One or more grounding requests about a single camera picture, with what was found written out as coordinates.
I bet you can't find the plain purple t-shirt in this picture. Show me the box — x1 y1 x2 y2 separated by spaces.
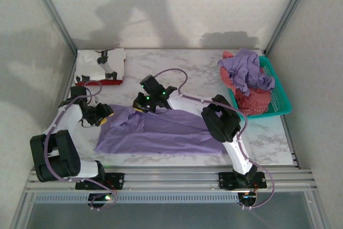
92 102 227 156

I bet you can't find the folded red t-shirt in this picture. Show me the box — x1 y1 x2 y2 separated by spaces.
74 78 124 86

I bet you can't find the folded white black-print t-shirt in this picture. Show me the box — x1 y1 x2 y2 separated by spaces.
74 48 126 82

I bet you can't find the black base electronics board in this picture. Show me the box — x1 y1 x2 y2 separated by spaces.
87 191 118 208
237 190 258 208

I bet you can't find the crumpled pink-red t-shirt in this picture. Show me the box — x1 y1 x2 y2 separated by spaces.
219 50 271 114

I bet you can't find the teal plastic basket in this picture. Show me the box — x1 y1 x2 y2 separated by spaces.
219 56 293 119

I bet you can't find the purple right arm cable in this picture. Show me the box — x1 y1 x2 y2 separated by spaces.
154 68 276 211

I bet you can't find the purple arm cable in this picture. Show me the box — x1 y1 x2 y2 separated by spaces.
44 80 118 212
154 68 276 211

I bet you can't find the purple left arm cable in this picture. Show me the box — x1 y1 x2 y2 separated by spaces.
44 80 118 212

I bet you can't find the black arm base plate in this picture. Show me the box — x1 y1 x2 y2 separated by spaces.
74 172 126 190
218 171 267 189

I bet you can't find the aluminium front frame rail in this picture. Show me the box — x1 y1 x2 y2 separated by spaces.
25 166 318 194

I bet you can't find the grey slotted cable duct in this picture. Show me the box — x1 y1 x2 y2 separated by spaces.
32 193 241 204

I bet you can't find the aluminium frame post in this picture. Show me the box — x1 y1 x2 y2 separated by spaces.
264 0 318 55
25 0 79 55

